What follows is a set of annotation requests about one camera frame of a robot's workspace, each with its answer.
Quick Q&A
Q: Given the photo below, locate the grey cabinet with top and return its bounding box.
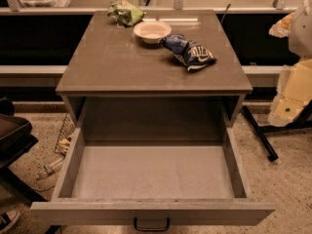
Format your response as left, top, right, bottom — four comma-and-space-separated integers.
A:
57, 11, 252, 141

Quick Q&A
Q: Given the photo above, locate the white bowl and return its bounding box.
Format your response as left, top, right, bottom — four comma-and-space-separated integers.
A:
134, 20, 172, 44

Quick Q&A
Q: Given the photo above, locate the black and white sneaker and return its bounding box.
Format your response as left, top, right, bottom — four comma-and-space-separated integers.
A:
0, 210, 20, 234

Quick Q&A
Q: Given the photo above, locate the black bar on floor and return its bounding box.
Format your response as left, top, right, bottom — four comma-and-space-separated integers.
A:
242, 106, 278, 162

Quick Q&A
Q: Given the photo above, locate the black drawer handle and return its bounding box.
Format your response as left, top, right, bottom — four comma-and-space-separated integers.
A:
133, 218, 171, 232

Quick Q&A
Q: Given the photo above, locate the open grey top drawer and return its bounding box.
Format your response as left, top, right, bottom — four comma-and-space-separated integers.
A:
31, 130, 275, 226

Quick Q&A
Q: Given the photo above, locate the wire basket on floor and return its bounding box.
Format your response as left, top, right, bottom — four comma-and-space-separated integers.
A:
55, 114, 75, 155

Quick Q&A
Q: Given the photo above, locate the blue chip bag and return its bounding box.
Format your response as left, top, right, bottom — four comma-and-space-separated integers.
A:
159, 34, 217, 71

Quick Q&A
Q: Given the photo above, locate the clear plastic bottle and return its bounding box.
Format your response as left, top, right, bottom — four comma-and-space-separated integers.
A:
36, 158, 63, 180

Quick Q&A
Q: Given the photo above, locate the green chip bag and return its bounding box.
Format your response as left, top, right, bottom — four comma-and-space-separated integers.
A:
107, 0, 144, 26

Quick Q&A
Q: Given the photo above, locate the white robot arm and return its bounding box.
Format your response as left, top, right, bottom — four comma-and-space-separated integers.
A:
268, 0, 312, 127

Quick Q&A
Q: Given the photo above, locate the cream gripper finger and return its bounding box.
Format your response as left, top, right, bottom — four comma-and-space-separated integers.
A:
269, 13, 294, 38
268, 59, 312, 127

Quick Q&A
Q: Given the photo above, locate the black chair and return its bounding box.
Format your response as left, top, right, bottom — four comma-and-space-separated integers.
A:
0, 97, 46, 202

